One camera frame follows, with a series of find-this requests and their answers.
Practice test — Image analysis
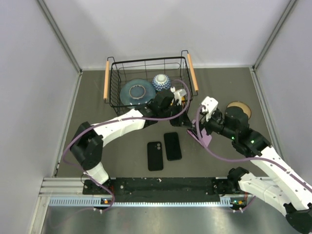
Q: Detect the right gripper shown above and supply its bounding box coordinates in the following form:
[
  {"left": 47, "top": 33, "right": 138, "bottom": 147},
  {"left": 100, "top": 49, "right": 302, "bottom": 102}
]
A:
[{"left": 188, "top": 109, "right": 236, "bottom": 140}]

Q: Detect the black smartphone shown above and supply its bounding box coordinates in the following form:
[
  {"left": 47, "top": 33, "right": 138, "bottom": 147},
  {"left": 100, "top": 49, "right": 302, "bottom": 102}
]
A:
[{"left": 164, "top": 132, "right": 182, "bottom": 161}]

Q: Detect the grey slotted cable duct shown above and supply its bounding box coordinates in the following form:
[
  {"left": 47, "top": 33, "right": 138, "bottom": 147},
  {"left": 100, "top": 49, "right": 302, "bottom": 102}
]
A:
[{"left": 49, "top": 197, "right": 246, "bottom": 207}]

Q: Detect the blue white patterned bowl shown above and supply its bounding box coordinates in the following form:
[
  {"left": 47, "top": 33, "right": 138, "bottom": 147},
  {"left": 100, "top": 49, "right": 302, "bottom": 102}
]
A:
[{"left": 152, "top": 74, "right": 171, "bottom": 92}]

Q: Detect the wooden basket handle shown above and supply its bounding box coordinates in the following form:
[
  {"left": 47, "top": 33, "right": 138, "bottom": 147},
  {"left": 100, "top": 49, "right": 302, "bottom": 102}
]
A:
[
  {"left": 103, "top": 60, "right": 110, "bottom": 100},
  {"left": 187, "top": 53, "right": 199, "bottom": 92}
]

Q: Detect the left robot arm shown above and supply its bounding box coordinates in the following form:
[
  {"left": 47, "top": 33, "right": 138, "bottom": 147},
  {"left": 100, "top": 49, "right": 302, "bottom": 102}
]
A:
[{"left": 69, "top": 88, "right": 191, "bottom": 194}]

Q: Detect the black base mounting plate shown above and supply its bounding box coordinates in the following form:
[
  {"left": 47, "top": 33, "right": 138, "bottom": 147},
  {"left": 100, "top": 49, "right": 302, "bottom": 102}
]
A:
[{"left": 82, "top": 176, "right": 247, "bottom": 197}]

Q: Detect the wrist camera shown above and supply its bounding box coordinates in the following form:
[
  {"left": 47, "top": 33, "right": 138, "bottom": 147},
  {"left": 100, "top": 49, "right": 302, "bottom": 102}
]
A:
[
  {"left": 201, "top": 96, "right": 218, "bottom": 121},
  {"left": 170, "top": 87, "right": 187, "bottom": 105}
]

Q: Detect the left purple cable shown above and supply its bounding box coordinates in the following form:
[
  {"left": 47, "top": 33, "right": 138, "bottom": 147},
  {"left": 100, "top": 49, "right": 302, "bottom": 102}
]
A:
[{"left": 62, "top": 78, "right": 191, "bottom": 213}]

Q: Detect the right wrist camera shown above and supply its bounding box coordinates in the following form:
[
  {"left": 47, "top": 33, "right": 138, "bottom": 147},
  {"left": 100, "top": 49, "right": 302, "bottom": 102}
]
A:
[{"left": 201, "top": 96, "right": 218, "bottom": 121}]

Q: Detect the brown ceramic bowl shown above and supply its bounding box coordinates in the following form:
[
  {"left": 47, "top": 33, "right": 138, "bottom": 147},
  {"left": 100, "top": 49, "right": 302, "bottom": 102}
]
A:
[{"left": 227, "top": 101, "right": 252, "bottom": 119}]

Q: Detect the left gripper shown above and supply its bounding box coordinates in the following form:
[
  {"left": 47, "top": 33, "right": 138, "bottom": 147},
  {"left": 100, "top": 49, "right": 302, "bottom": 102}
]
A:
[{"left": 159, "top": 102, "right": 193, "bottom": 127}]

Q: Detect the left wooden basket handle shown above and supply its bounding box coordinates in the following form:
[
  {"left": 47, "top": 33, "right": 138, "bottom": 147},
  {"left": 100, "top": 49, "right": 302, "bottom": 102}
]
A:
[{"left": 103, "top": 60, "right": 110, "bottom": 100}]

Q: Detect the black wire dish basket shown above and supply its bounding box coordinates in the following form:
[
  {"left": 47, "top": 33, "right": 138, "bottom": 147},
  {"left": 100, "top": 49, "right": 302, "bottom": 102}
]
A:
[{"left": 104, "top": 50, "right": 198, "bottom": 116}]

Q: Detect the black phone case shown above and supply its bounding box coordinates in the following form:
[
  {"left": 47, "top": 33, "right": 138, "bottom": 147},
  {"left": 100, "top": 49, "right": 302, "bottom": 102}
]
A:
[
  {"left": 147, "top": 141, "right": 164, "bottom": 171},
  {"left": 163, "top": 132, "right": 183, "bottom": 161}
]

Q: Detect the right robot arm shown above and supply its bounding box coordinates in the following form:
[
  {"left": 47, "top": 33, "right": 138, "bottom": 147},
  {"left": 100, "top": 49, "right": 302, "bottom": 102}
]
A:
[{"left": 195, "top": 100, "right": 312, "bottom": 234}]

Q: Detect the blue glazed plate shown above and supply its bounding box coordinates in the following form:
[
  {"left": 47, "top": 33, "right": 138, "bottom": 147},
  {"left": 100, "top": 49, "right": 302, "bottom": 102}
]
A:
[{"left": 120, "top": 78, "right": 156, "bottom": 109}]

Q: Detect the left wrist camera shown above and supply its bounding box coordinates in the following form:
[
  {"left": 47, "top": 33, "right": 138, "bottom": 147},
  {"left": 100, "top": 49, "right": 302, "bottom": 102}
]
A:
[{"left": 170, "top": 87, "right": 187, "bottom": 105}]

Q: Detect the right wooden basket handle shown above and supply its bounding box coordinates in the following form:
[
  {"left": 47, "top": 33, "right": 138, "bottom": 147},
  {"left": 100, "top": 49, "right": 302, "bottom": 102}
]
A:
[{"left": 187, "top": 53, "right": 199, "bottom": 92}]

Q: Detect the purple smartphone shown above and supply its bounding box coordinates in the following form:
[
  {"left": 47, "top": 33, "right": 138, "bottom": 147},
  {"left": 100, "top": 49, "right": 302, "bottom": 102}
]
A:
[{"left": 187, "top": 127, "right": 212, "bottom": 147}]

